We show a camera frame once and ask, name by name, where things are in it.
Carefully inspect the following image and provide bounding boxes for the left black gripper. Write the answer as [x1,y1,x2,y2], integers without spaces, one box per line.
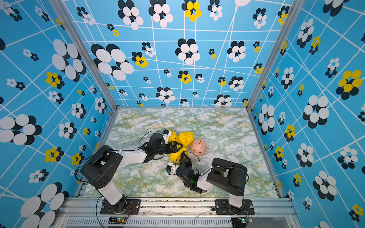
[155,143,184,158]

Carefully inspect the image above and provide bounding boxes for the yellow piggy bank front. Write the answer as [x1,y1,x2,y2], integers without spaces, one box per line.
[169,147,187,163]

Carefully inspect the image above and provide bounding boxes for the yellow piggy bank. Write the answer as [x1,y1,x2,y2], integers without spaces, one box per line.
[177,131,194,148]
[168,129,178,143]
[169,147,187,163]

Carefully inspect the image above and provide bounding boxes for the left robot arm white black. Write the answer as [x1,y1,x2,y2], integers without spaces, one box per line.
[80,133,183,214]

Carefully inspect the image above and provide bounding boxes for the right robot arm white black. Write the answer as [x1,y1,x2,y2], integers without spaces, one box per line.
[175,152,249,215]

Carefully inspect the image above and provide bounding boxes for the yellow piggy bank back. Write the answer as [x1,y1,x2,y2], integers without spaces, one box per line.
[177,131,194,148]

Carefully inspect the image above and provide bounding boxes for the pink piggy bank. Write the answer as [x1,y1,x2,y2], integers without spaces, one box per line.
[191,138,207,156]

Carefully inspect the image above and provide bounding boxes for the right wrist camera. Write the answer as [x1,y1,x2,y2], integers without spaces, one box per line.
[166,165,176,176]

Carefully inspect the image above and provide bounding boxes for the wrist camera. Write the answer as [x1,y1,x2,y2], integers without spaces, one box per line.
[162,129,172,144]
[166,165,176,176]

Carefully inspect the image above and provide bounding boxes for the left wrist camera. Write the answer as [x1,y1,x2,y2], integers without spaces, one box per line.
[162,129,172,144]

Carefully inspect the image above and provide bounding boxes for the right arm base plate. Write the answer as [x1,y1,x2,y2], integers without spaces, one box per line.
[212,199,255,215]

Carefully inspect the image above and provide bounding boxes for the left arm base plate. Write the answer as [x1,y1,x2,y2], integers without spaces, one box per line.
[100,199,141,215]

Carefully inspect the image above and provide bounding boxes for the aluminium front rail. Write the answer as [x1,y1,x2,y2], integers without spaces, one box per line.
[54,198,302,228]

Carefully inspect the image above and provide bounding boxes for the left aluminium corner post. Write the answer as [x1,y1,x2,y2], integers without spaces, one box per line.
[49,1,118,111]

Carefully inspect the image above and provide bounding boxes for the aluminium corner post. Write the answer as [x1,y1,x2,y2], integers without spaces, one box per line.
[49,1,118,111]
[247,0,305,111]

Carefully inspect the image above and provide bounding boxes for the right aluminium corner post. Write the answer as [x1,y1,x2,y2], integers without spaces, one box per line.
[247,0,305,111]

